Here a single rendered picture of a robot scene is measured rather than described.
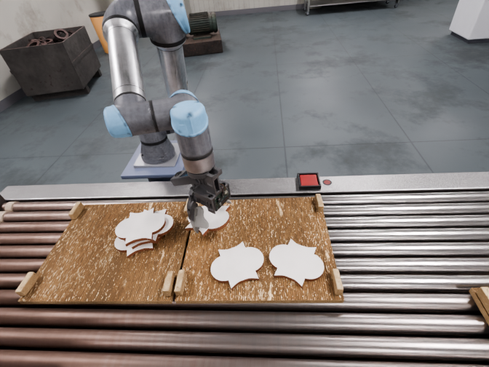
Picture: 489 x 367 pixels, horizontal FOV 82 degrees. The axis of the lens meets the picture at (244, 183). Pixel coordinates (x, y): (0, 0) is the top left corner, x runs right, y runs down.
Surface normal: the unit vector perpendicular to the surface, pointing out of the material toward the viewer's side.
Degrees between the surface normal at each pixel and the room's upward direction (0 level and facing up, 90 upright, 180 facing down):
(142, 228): 0
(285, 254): 0
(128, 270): 0
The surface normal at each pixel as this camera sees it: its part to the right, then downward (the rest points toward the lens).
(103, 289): -0.08, -0.75
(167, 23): 0.29, 0.75
